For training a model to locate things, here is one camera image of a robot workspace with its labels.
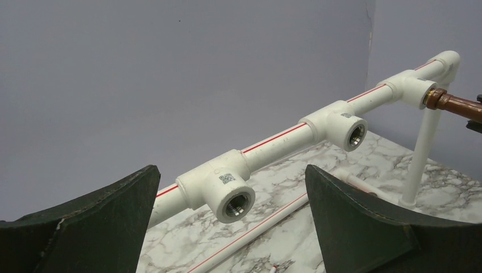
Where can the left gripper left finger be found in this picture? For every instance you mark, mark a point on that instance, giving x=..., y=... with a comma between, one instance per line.
x=102, y=231

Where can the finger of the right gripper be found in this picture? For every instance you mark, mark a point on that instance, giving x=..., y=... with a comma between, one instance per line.
x=475, y=124

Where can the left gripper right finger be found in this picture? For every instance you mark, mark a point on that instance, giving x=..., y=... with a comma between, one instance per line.
x=359, y=232

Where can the brown water faucet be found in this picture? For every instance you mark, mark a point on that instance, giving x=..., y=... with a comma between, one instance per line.
x=440, y=99

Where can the white PVC pipe frame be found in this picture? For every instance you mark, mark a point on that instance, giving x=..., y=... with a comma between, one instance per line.
x=247, y=210

